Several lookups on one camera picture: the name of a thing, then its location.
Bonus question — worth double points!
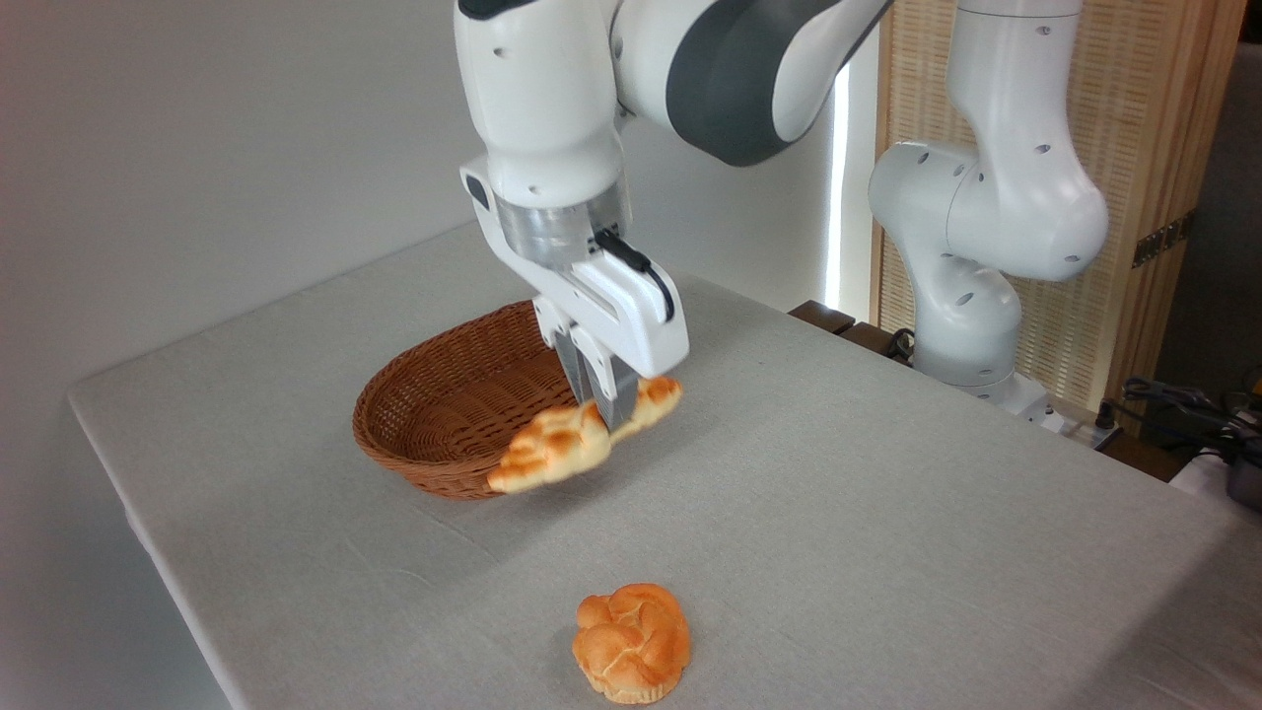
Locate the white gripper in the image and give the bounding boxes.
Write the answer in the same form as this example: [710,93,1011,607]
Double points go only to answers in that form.
[483,222,690,432]

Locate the long braided bread loaf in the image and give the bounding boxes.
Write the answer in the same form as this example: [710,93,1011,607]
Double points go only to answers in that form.
[486,376,683,494]

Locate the brown wicker oval basket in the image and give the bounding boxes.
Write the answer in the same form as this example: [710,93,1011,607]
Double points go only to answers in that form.
[352,301,593,501]

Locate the round knotted bread roll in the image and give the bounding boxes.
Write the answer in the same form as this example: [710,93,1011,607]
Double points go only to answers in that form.
[572,583,692,705]

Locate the grey tablecloth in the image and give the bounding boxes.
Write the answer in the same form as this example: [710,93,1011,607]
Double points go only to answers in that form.
[67,222,1262,710]

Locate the black screen hinge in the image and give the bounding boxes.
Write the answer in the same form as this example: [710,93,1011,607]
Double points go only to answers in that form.
[1132,211,1197,268]

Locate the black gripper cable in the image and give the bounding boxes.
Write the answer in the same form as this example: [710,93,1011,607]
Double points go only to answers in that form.
[594,229,677,323]

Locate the black cable bundle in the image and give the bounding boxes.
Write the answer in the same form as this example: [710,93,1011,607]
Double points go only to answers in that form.
[1096,375,1262,464]

